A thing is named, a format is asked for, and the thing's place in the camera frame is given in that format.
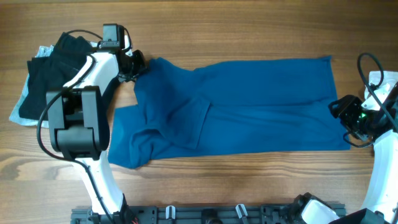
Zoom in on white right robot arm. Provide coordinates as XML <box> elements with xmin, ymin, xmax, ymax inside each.
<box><xmin>288</xmin><ymin>86</ymin><xmax>397</xmax><ymax>223</ymax></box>

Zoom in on black folded shorts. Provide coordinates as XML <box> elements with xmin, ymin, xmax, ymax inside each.
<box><xmin>18</xmin><ymin>33</ymin><xmax>93</xmax><ymax>120</ymax></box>

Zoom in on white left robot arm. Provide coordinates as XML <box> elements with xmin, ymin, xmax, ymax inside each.
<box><xmin>44</xmin><ymin>50</ymin><xmax>146</xmax><ymax>223</ymax></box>

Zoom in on blue polo shirt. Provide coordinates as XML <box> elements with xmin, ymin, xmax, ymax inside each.
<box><xmin>108</xmin><ymin>57</ymin><xmax>349</xmax><ymax>169</ymax></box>

